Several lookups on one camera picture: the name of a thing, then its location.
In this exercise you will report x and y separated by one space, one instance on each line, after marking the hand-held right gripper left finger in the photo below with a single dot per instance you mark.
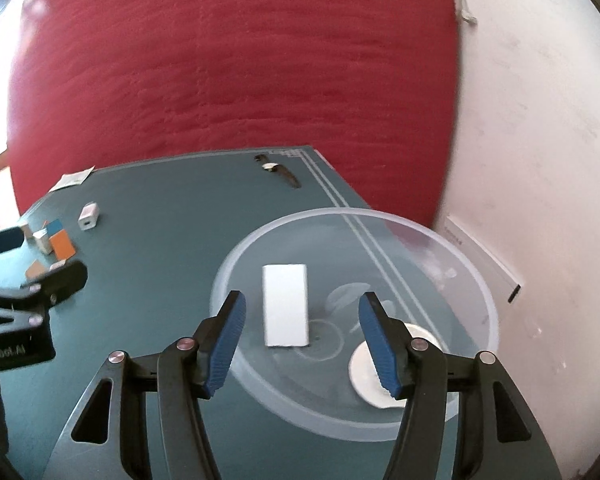
225 345

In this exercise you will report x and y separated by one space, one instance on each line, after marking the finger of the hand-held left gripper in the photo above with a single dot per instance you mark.
0 242
62 280

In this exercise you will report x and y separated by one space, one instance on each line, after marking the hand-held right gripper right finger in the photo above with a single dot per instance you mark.
380 345

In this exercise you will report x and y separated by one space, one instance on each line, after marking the blue block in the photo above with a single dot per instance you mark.
54 227

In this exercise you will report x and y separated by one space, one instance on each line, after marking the clear plastic bowl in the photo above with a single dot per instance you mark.
430 270

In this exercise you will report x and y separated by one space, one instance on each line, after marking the white round lid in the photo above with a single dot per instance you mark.
365 365

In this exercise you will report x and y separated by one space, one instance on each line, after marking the small wooden block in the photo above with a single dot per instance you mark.
26 231

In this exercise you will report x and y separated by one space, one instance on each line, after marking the small brown block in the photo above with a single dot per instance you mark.
35 268

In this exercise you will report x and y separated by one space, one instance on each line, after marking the orange striped triangular block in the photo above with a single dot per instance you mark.
62 246

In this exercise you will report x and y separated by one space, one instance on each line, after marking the plain wooden triangular block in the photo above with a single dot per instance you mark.
42 241

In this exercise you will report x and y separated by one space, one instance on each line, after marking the white charger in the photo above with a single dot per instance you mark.
88 216

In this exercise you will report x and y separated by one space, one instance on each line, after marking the white rectangular box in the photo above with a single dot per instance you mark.
285 305

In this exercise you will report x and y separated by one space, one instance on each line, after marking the folded paper leaflet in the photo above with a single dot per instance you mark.
71 179

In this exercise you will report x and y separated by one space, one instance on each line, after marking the white flat panel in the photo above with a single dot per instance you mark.
485 255

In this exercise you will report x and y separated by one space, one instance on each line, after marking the red quilted blanket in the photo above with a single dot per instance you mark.
230 60

